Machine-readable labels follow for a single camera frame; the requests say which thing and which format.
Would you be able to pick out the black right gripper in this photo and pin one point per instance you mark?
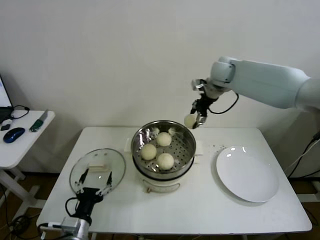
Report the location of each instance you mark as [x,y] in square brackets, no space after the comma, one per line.
[203,105]

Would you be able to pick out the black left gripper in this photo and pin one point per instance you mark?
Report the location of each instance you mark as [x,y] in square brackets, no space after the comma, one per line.
[88,200]

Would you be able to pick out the white steamed baozi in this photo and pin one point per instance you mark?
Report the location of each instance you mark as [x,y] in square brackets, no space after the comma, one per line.
[165,161]
[189,120]
[163,139]
[148,152]

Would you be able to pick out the round glass pot lid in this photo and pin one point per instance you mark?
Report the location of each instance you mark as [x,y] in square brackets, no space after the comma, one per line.
[115,165]

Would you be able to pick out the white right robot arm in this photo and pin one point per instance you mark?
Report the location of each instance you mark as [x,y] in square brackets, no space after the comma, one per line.
[262,82]

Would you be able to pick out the stainless steel steamer basket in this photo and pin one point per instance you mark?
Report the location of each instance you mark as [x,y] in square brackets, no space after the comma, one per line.
[182,145]

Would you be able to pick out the white electric cooking pot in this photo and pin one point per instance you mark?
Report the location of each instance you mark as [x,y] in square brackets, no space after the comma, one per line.
[160,186]

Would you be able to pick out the white round plate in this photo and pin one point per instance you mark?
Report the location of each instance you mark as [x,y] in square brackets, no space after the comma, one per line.
[247,175]

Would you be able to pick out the white side table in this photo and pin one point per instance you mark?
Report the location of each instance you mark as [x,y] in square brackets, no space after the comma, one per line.
[22,150]

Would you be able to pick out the blue computer mouse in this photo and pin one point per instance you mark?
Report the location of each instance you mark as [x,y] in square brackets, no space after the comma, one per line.
[13,135]

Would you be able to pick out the small black flat item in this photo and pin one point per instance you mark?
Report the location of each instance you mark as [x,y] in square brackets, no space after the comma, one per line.
[4,128]

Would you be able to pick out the small white adapter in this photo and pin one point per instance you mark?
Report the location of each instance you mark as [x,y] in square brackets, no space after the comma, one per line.
[7,123]

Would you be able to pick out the white cabinet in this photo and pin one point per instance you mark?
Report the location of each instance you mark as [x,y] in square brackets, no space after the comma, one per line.
[310,125]

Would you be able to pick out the black laptop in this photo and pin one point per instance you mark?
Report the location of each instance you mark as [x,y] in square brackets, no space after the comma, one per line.
[3,95]

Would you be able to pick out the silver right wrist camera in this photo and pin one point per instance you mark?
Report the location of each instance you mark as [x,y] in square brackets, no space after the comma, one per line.
[197,83]

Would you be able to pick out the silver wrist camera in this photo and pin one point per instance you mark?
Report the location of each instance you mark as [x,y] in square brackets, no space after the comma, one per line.
[197,83]
[70,225]

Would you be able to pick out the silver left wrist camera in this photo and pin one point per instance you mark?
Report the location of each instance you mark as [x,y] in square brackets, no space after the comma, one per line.
[70,225]

